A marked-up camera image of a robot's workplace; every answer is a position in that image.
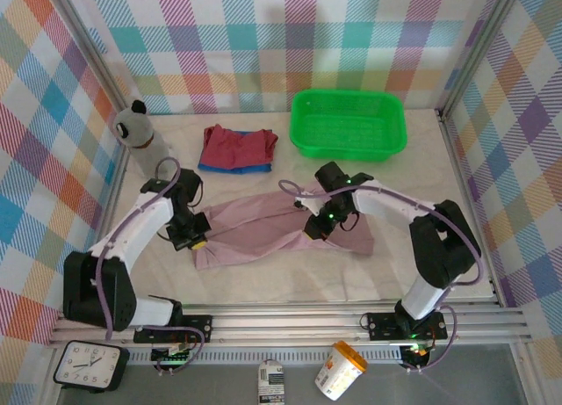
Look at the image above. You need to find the black alarm clock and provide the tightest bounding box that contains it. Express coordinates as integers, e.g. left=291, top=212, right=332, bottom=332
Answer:
left=53, top=340, right=131, bottom=394

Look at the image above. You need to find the white slotted cable duct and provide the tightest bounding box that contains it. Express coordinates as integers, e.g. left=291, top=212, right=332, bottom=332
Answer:
left=129, top=350, right=405, bottom=365

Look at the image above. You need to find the aluminium front rail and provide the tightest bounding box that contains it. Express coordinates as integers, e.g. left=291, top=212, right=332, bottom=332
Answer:
left=47, top=303, right=535, bottom=350

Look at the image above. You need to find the white cup with orange lid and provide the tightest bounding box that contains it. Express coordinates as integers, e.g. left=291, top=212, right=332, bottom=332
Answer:
left=313, top=341, right=369, bottom=401

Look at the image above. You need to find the blue tank top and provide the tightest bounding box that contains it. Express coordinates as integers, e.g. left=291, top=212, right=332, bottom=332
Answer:
left=197, top=158, right=273, bottom=177

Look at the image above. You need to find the grey plush animal toy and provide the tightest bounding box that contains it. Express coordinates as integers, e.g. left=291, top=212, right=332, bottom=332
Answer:
left=112, top=99, right=177, bottom=180

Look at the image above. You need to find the mauve pink tank top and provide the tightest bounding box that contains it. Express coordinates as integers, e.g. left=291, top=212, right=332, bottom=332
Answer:
left=192, top=183, right=375, bottom=272

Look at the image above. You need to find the aluminium side rail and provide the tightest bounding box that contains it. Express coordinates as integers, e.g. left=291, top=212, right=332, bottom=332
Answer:
left=438, top=110, right=505, bottom=308
left=76, top=149, right=133, bottom=314

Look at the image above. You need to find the black and white carton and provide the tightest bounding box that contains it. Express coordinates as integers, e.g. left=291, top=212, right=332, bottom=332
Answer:
left=256, top=359, right=286, bottom=405

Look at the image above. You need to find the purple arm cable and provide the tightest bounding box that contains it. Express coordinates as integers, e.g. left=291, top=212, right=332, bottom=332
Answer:
left=97, top=156, right=207, bottom=376
left=279, top=179, right=484, bottom=373

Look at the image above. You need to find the red tank top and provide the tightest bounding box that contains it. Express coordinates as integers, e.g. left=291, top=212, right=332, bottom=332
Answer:
left=202, top=124, right=280, bottom=169

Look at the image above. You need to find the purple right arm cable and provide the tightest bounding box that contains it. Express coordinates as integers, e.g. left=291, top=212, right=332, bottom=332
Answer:
left=279, top=179, right=484, bottom=373

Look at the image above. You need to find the aluminium frame post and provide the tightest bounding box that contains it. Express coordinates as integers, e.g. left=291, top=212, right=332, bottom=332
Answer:
left=438, top=0, right=526, bottom=119
left=50, top=0, right=133, bottom=116

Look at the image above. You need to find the green plastic basket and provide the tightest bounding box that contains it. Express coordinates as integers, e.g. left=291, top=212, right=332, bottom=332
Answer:
left=289, top=88, right=408, bottom=163

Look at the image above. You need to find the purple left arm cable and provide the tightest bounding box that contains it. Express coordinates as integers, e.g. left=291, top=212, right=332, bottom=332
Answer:
left=97, top=156, right=207, bottom=376

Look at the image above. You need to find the small electronics board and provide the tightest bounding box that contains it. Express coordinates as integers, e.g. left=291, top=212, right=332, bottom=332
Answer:
left=400, top=342, right=432, bottom=367
left=151, top=343, right=197, bottom=366

